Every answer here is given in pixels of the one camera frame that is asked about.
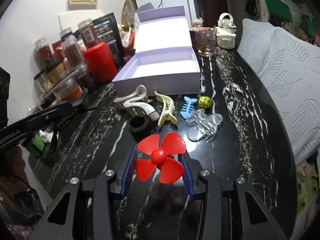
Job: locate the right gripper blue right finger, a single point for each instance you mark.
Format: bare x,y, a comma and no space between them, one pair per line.
187,177

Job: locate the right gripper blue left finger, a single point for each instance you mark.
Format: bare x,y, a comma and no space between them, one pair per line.
129,167

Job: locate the red plastic fan propeller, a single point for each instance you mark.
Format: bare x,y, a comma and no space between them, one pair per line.
161,157

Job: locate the clear plastic hair claw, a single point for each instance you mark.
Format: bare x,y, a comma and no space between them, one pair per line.
203,125

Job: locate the beige marbled hair claw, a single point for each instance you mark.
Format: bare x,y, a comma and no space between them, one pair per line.
137,103

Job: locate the blue fishbone cable winder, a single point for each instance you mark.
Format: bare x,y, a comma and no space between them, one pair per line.
190,104

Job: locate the yellow green lollipop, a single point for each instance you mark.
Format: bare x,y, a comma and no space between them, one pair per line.
204,102

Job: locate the lavender gift box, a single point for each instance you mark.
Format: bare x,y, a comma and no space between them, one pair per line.
164,60

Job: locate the orange lidded food container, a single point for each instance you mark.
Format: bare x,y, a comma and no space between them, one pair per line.
69,91

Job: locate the yellow grain jar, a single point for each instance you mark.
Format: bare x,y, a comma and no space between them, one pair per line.
56,72

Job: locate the red chili spice jar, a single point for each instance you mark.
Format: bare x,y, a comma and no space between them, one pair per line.
44,52

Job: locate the brown granule spice jar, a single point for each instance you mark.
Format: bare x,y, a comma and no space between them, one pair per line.
72,51

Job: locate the red plastic canister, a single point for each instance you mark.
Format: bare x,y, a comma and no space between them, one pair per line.
100,63

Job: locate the brown spice jar labelled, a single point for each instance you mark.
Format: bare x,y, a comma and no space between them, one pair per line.
88,33

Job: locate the black printed snack bag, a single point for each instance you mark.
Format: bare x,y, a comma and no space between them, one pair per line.
107,31

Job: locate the glass measuring cup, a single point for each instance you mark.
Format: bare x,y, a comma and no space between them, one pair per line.
205,42

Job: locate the white cartoon dog kettle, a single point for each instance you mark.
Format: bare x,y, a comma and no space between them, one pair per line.
226,31

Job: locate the grey leaf quilted cushion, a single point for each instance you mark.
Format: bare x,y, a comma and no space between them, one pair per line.
289,69

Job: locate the white mini fridge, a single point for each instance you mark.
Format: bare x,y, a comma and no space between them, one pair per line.
189,6

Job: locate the green tote bag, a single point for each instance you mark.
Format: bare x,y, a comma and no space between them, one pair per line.
279,9

